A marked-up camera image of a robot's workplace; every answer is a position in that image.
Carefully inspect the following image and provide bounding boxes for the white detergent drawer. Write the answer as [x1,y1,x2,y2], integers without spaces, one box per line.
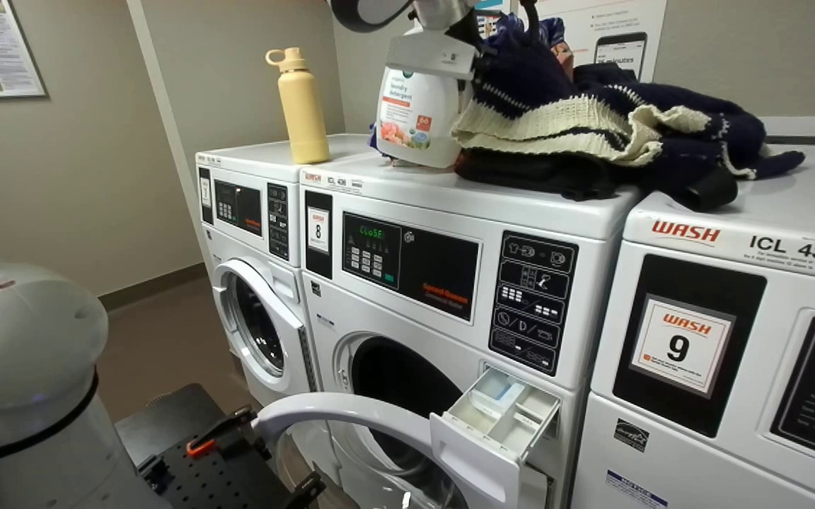
[427,366,567,509]

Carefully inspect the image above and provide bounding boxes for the white closed washer door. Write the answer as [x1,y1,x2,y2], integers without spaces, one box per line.
[211,258,318,400]

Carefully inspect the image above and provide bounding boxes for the blue plaid cloth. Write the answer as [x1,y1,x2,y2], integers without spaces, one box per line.
[477,8,580,74]

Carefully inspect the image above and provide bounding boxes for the yellow insulated water bottle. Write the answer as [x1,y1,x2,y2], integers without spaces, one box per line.
[264,45,334,166]

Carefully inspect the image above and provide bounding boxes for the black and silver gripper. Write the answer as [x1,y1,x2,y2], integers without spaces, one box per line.
[413,0,478,40]

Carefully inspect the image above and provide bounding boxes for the translucent white detergent bottle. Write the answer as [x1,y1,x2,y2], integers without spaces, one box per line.
[371,63,477,172]

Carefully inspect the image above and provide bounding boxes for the white open washer door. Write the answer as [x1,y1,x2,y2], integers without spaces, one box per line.
[250,390,474,509]

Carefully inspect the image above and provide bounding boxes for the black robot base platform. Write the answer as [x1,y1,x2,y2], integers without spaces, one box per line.
[114,378,331,509]

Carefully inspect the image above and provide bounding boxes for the black folded garment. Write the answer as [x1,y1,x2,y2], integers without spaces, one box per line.
[451,148,622,205]

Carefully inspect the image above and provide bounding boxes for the white wall instruction sign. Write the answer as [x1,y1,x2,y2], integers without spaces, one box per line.
[533,0,671,86]

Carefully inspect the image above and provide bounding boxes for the white washing machine unnumbered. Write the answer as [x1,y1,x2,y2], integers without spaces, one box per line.
[192,130,379,410]

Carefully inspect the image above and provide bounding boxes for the black flat strip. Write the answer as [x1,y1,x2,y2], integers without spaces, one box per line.
[765,130,815,149]

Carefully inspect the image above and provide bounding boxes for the colourful wall poster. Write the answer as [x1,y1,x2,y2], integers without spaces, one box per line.
[470,0,519,21]

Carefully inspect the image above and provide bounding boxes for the white washing machine number 8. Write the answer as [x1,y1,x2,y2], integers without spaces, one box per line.
[298,144,648,509]

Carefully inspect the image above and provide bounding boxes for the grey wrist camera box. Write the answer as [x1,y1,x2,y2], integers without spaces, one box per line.
[385,28,481,81]

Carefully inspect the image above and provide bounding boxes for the white washing machine number 9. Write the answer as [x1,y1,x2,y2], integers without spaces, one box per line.
[569,114,815,509]

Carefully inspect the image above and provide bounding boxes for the navy and cream knit sweater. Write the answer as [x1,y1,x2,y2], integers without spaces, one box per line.
[451,38,809,214]

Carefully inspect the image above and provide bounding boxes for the orange and black clamp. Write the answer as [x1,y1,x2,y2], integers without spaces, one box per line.
[178,404,260,467]

